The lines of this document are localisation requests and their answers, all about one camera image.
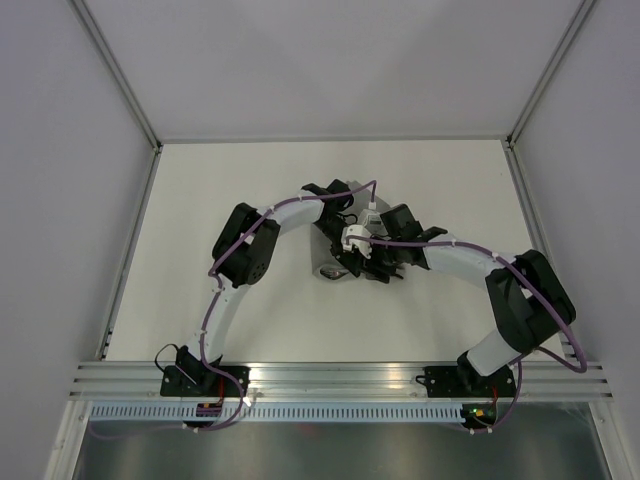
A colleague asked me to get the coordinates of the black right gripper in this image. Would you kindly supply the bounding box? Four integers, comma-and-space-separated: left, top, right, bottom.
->
356, 232, 403, 284

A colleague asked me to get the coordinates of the pink handled fork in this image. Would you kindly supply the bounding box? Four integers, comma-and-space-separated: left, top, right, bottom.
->
319, 265, 349, 281

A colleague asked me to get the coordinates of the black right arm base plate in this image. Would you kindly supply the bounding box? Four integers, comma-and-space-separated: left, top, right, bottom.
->
416, 365, 516, 398

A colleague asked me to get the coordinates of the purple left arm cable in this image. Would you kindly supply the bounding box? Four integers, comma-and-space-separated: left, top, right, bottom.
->
89, 180, 379, 441

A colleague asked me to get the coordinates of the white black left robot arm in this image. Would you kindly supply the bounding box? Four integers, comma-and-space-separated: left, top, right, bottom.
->
162, 179, 377, 396

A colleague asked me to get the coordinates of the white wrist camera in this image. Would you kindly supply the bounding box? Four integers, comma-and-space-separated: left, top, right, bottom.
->
357, 201, 386, 236
341, 224, 372, 259

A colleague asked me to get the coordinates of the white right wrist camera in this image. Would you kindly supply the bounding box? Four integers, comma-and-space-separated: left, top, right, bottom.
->
341, 224, 372, 259

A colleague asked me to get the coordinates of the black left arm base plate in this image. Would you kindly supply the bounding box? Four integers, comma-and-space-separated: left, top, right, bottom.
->
160, 365, 250, 398

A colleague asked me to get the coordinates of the aluminium frame rail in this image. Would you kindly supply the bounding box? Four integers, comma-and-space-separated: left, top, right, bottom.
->
67, 361, 613, 402

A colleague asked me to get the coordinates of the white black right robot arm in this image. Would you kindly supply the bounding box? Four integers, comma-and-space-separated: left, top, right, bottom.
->
342, 204, 576, 395

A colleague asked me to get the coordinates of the grey cloth napkin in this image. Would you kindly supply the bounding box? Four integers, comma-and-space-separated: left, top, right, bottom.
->
310, 181, 389, 282

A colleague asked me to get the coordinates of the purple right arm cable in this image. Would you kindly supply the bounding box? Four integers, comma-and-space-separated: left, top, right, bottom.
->
349, 237, 589, 436

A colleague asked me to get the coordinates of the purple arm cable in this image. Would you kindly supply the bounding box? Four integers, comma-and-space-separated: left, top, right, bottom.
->
89, 180, 379, 441
349, 237, 589, 436

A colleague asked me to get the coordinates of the white slotted cable duct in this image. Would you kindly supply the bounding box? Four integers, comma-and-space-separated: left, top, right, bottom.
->
89, 401, 464, 423

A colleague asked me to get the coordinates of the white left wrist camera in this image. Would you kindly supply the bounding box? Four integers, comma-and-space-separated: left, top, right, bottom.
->
357, 201, 386, 236

